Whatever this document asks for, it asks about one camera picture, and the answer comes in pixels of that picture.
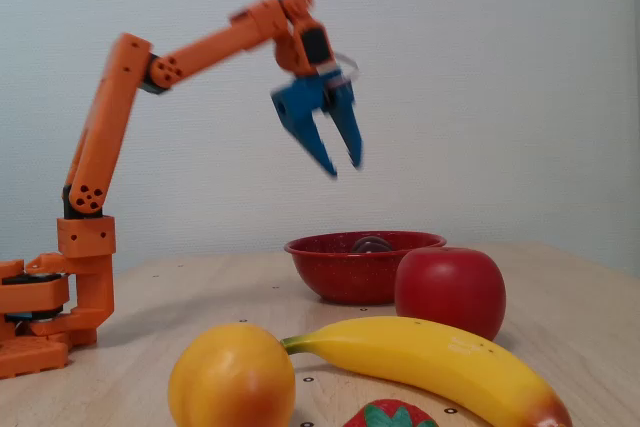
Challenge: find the red speckled enamel bowl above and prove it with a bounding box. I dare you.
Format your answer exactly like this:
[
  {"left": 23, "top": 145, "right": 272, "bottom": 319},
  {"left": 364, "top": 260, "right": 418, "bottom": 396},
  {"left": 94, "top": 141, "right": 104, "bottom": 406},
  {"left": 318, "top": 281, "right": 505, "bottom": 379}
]
[{"left": 283, "top": 230, "right": 448, "bottom": 306}]

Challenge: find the yellow orange round fruit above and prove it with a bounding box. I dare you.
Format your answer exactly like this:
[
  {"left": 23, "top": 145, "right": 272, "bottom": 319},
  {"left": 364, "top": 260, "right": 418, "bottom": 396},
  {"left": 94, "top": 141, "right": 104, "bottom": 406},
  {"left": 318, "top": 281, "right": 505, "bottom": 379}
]
[{"left": 167, "top": 321, "right": 297, "bottom": 427}]

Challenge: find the dark purple plum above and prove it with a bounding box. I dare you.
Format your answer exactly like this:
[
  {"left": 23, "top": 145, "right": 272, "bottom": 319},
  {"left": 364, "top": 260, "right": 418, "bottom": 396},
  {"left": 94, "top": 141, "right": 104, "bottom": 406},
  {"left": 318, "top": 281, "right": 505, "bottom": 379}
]
[{"left": 349, "top": 235, "right": 394, "bottom": 255}]

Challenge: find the red white black servo cable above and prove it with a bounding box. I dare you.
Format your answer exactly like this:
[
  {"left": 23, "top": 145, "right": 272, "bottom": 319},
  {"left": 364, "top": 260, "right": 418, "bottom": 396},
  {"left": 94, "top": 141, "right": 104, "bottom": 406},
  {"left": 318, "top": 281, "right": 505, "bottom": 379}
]
[{"left": 330, "top": 50, "right": 361, "bottom": 84}]

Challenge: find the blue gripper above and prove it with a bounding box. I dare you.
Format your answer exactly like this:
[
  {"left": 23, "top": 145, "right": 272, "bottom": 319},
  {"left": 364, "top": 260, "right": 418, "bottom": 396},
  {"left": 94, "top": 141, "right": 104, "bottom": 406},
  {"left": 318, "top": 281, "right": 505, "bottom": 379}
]
[{"left": 269, "top": 74, "right": 365, "bottom": 178}]

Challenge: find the red strawberry with green leaves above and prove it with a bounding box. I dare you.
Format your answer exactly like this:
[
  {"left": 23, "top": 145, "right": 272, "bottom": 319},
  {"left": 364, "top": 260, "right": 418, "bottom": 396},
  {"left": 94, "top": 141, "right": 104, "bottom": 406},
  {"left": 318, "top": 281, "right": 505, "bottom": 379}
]
[{"left": 342, "top": 398, "right": 440, "bottom": 427}]

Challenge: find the red apple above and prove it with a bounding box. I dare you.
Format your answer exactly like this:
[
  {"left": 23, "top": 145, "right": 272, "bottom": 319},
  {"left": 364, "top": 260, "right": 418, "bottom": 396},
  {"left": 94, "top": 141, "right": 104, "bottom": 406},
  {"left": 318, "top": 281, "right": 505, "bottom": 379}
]
[{"left": 393, "top": 246, "right": 507, "bottom": 342}]

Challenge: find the yellow banana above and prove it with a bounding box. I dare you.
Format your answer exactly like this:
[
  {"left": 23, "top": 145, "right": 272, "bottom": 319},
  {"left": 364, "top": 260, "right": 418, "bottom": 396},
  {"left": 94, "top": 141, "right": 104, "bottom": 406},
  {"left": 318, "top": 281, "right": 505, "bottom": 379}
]
[{"left": 279, "top": 315, "right": 574, "bottom": 427}]

